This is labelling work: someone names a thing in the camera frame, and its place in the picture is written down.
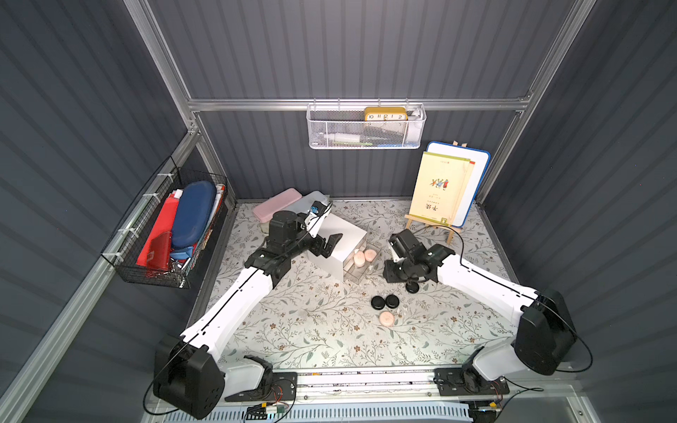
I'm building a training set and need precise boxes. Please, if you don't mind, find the grey-blue pencil case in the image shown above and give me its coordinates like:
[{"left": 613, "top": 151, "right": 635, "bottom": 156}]
[{"left": 285, "top": 190, "right": 330, "bottom": 213}]

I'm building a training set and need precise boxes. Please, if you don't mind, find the red folder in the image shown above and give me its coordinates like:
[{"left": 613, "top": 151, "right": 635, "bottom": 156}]
[{"left": 136, "top": 190, "right": 183, "bottom": 271}]

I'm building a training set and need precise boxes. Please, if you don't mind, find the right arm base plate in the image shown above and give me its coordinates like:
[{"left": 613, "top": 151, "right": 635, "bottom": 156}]
[{"left": 433, "top": 367, "right": 510, "bottom": 398}]

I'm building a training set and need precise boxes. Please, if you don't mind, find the blue-framed whiteboard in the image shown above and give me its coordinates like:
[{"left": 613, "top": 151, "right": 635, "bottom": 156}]
[{"left": 426, "top": 141, "right": 491, "bottom": 227}]

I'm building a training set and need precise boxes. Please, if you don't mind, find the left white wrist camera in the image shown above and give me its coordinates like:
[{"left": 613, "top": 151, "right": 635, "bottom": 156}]
[{"left": 305, "top": 200, "right": 333, "bottom": 238}]

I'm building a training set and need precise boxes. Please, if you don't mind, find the navy blue case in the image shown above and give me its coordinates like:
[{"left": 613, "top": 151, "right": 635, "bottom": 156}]
[{"left": 172, "top": 181, "right": 216, "bottom": 250}]

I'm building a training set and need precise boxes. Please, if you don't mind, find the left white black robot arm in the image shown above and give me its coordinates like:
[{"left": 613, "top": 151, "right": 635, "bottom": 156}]
[{"left": 146, "top": 201, "right": 342, "bottom": 419}]

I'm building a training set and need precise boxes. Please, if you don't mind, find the yellow booklet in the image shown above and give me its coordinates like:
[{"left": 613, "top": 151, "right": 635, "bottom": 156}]
[{"left": 408, "top": 152, "right": 477, "bottom": 227}]

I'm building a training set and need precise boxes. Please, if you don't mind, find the pink earphone case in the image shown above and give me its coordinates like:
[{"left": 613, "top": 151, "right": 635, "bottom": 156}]
[
  {"left": 378, "top": 311, "right": 395, "bottom": 327},
  {"left": 363, "top": 249, "right": 377, "bottom": 263},
  {"left": 354, "top": 250, "right": 366, "bottom": 268}
]

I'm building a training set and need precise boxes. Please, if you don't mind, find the yellow clock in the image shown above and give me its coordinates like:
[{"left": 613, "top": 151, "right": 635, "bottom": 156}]
[{"left": 364, "top": 106, "right": 408, "bottom": 122}]

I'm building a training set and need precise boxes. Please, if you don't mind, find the wooden easel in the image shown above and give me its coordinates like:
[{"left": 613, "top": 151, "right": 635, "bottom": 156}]
[{"left": 404, "top": 140, "right": 469, "bottom": 245}]

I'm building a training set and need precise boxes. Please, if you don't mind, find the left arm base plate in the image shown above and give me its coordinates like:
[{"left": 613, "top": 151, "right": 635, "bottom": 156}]
[{"left": 224, "top": 372, "right": 298, "bottom": 403}]

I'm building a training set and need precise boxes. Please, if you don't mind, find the white drawer cabinet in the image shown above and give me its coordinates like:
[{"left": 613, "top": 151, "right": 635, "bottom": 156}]
[{"left": 305, "top": 213, "right": 368, "bottom": 282}]

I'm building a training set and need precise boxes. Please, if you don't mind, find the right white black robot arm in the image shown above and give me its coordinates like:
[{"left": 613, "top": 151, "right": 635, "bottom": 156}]
[{"left": 384, "top": 229, "right": 579, "bottom": 390}]

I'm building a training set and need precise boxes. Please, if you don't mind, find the black earphone case right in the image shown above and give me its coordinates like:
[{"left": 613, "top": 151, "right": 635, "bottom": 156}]
[{"left": 405, "top": 281, "right": 420, "bottom": 294}]

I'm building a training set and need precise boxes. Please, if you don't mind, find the black wire side basket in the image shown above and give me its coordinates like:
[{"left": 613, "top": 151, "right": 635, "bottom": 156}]
[{"left": 102, "top": 158, "right": 229, "bottom": 289}]

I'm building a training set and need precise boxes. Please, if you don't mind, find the pink pencil case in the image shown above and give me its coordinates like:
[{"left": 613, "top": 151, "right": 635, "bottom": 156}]
[{"left": 252, "top": 188, "right": 303, "bottom": 223}]

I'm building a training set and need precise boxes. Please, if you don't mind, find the black earphone case middle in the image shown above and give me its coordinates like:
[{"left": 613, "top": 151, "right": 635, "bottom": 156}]
[{"left": 384, "top": 294, "right": 400, "bottom": 309}]

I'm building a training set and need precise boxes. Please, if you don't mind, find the black earphone case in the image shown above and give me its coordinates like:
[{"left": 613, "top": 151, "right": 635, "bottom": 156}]
[
  {"left": 384, "top": 294, "right": 400, "bottom": 309},
  {"left": 370, "top": 295, "right": 386, "bottom": 310},
  {"left": 405, "top": 281, "right": 420, "bottom": 294}
]

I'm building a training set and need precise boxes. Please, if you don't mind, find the black earphone case left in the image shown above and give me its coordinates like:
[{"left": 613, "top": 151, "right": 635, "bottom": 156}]
[{"left": 370, "top": 295, "right": 386, "bottom": 310}]

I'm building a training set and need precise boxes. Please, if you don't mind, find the white wire wall basket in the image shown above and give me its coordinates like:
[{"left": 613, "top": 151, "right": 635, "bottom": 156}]
[{"left": 306, "top": 102, "right": 428, "bottom": 150}]

